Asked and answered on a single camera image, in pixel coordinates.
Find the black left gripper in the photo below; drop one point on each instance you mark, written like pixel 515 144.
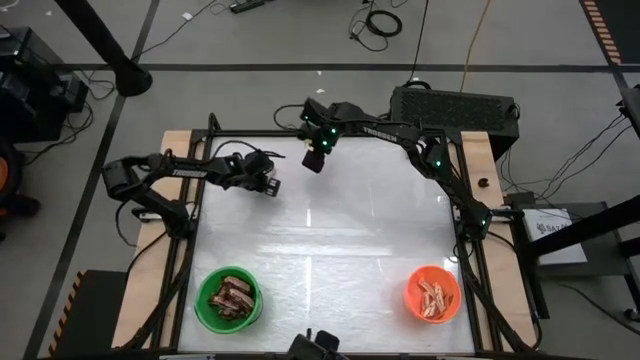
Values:
pixel 255 170

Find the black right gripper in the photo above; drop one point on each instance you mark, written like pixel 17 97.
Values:
pixel 314 160

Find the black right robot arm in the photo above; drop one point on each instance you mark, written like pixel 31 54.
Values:
pixel 380 134

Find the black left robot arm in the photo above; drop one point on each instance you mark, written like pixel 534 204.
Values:
pixel 190 173

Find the black perforated computer case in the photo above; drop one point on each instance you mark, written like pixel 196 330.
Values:
pixel 450 107

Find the green plastic bucket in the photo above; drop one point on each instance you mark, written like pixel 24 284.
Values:
pixel 202 310

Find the light wooden side board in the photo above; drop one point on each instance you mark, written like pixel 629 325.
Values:
pixel 500 290
pixel 150 280

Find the black power strip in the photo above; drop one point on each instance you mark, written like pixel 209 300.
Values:
pixel 245 5

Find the small dark brown object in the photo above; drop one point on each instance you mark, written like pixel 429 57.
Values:
pixel 483 182

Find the orange plastic bucket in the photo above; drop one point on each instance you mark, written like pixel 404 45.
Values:
pixel 412 310

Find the black floor stand pole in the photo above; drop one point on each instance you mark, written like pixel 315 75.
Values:
pixel 100 40

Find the hazard-striped black floor mat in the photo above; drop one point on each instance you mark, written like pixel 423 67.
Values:
pixel 95 315
pixel 620 25

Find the black equipment cart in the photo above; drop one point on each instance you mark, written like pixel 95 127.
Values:
pixel 30 100

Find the white printed sheet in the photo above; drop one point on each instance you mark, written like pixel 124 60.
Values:
pixel 555 235

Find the black stand beam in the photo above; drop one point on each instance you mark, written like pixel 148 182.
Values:
pixel 590 225

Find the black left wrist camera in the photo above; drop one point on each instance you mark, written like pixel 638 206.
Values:
pixel 273 187

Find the black aluminium table frame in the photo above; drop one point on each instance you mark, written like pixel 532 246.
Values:
pixel 240 133

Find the black camera device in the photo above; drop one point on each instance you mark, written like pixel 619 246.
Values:
pixel 315 347

